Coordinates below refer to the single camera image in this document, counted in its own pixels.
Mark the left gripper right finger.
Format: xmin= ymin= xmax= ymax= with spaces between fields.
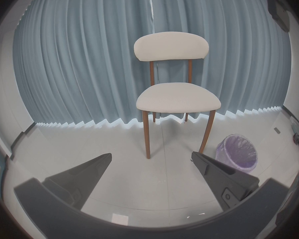
xmin=191 ymin=151 xmax=260 ymax=211

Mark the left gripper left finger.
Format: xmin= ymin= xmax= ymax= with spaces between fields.
xmin=42 ymin=153 xmax=112 ymax=211

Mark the white cushioned wooden chair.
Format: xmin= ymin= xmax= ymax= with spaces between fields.
xmin=134 ymin=31 xmax=222 ymax=159

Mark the pale blue curtain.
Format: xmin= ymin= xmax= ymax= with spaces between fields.
xmin=13 ymin=0 xmax=292 ymax=129

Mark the purple plastic bag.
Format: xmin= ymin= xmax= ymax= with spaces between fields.
xmin=215 ymin=134 xmax=257 ymax=174

